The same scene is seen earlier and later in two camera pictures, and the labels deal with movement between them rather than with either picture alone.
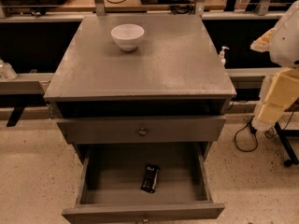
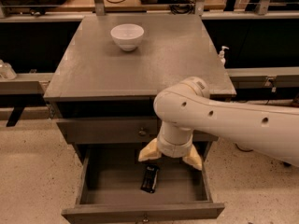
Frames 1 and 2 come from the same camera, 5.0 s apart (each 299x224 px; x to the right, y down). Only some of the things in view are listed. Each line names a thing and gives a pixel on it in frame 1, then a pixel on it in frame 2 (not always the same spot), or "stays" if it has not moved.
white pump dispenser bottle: (221, 55) stays
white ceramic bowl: (128, 35) stays
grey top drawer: (143, 130) stays
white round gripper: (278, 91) to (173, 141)
